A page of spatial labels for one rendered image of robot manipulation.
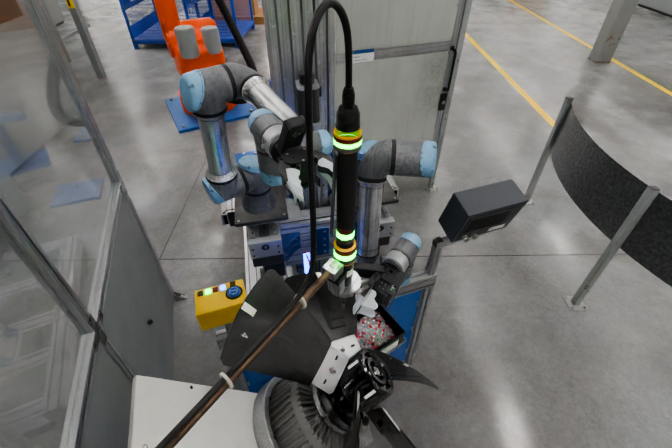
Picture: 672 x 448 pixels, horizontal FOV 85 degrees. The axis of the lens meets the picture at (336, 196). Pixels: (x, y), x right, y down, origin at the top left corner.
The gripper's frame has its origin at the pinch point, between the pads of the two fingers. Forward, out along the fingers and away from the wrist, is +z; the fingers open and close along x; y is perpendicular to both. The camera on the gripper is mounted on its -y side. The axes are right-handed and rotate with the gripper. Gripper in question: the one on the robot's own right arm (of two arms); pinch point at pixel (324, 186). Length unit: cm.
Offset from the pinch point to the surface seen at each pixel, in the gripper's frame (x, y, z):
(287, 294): 9.8, 27.6, -0.5
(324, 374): 8.2, 41.0, 14.0
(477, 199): -69, 42, -15
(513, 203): -80, 43, -8
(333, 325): -1.3, 47.2, 0.9
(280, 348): 15.7, 31.8, 8.4
